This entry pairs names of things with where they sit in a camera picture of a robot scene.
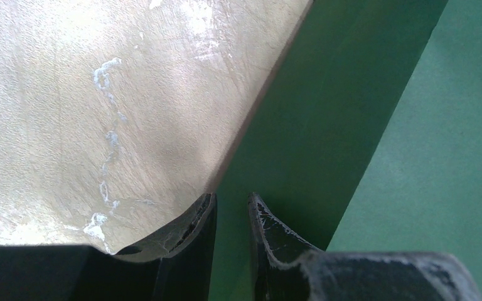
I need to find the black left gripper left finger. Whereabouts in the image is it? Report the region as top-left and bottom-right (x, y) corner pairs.
(0, 194), (217, 300)

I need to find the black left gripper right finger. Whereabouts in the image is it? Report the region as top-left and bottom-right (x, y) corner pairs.
(248, 193), (482, 300)

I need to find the green paper bag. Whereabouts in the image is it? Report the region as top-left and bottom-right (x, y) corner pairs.
(210, 1), (482, 300)

